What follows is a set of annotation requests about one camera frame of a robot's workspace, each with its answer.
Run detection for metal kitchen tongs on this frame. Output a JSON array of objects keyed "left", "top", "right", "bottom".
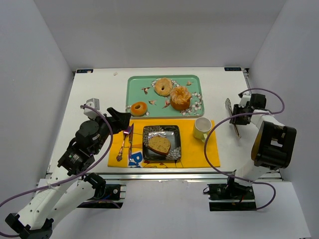
[{"left": 225, "top": 98, "right": 241, "bottom": 139}]

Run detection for sliced bread piece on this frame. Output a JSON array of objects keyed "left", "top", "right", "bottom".
[{"left": 148, "top": 136, "right": 171, "bottom": 155}]

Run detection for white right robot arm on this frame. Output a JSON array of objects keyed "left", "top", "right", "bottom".
[{"left": 225, "top": 93, "right": 297, "bottom": 198}]

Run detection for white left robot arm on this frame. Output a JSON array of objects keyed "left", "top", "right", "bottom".
[{"left": 5, "top": 105, "right": 131, "bottom": 239}]

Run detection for iridescent purple knife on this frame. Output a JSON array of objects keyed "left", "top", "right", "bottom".
[{"left": 128, "top": 123, "right": 134, "bottom": 161}]

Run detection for small orange donut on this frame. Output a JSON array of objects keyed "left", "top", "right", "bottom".
[{"left": 130, "top": 102, "right": 148, "bottom": 117}]

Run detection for yellow printed placemat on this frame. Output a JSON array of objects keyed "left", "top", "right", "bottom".
[{"left": 108, "top": 119, "right": 210, "bottom": 169}]

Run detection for iridescent purple fork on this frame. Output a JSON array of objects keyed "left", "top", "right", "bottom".
[{"left": 116, "top": 126, "right": 132, "bottom": 161}]

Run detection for light green mug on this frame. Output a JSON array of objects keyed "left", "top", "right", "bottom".
[{"left": 193, "top": 117, "right": 212, "bottom": 142}]

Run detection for green floral serving tray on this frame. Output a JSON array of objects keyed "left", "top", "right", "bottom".
[{"left": 126, "top": 75, "right": 204, "bottom": 118}]

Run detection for blue corner label right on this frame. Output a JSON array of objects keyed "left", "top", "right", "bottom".
[{"left": 224, "top": 67, "right": 242, "bottom": 71}]

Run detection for blue corner label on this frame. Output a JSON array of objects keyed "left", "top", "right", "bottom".
[
  {"left": 76, "top": 69, "right": 93, "bottom": 74},
  {"left": 224, "top": 67, "right": 242, "bottom": 71}
]

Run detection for black floral square plate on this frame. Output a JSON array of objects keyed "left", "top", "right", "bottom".
[{"left": 143, "top": 125, "right": 181, "bottom": 161}]

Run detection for glazed bagel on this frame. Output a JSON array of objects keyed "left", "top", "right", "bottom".
[{"left": 154, "top": 78, "right": 173, "bottom": 96}]

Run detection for blue corner label left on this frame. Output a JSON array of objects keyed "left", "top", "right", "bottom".
[{"left": 76, "top": 69, "right": 93, "bottom": 74}]

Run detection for tall sugared bundt cake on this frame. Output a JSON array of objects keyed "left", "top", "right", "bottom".
[{"left": 170, "top": 86, "right": 191, "bottom": 111}]

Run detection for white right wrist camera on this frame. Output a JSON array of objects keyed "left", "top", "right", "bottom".
[{"left": 238, "top": 93, "right": 251, "bottom": 108}]

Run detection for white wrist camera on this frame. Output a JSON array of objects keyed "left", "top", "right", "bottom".
[
  {"left": 81, "top": 98, "right": 100, "bottom": 119},
  {"left": 238, "top": 93, "right": 251, "bottom": 108}
]

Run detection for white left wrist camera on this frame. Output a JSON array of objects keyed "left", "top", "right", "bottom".
[{"left": 81, "top": 98, "right": 100, "bottom": 119}]

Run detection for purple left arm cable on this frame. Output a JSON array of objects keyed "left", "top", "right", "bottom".
[{"left": 0, "top": 105, "right": 115, "bottom": 236}]

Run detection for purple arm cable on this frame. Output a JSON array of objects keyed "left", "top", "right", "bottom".
[
  {"left": 0, "top": 105, "right": 115, "bottom": 236},
  {"left": 204, "top": 88, "right": 285, "bottom": 210}
]

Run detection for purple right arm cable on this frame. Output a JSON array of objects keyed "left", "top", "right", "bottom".
[{"left": 204, "top": 88, "right": 285, "bottom": 210}]

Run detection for aluminium table front rail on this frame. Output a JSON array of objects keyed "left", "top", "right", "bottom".
[{"left": 74, "top": 171, "right": 282, "bottom": 183}]

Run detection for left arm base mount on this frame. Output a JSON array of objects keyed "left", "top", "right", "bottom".
[{"left": 78, "top": 173, "right": 126, "bottom": 209}]

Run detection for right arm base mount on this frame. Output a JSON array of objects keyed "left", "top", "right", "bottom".
[{"left": 203, "top": 184, "right": 257, "bottom": 212}]

